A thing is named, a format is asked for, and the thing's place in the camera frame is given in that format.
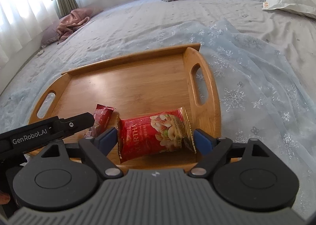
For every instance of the small red candy pack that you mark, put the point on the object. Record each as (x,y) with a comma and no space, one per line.
(102,116)

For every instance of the grey bed sheet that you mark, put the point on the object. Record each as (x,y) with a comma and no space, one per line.
(109,30)

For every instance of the light blue snowflake tulle cloth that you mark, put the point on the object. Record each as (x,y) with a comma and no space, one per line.
(260,94)

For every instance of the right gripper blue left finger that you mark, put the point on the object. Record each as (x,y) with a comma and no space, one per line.
(105,142)

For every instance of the red nuts snack bag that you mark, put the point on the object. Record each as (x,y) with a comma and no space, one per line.
(167,131)

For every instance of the pink crumpled blanket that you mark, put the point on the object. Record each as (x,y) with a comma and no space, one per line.
(72,22)

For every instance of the wooden serving tray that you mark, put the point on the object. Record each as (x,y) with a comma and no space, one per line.
(140,84)

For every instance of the purple pillow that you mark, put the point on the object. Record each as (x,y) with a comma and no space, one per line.
(50,35)

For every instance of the person left hand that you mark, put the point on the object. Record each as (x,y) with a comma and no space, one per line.
(4,198)

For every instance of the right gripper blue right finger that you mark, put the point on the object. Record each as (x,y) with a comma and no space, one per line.
(206,144)

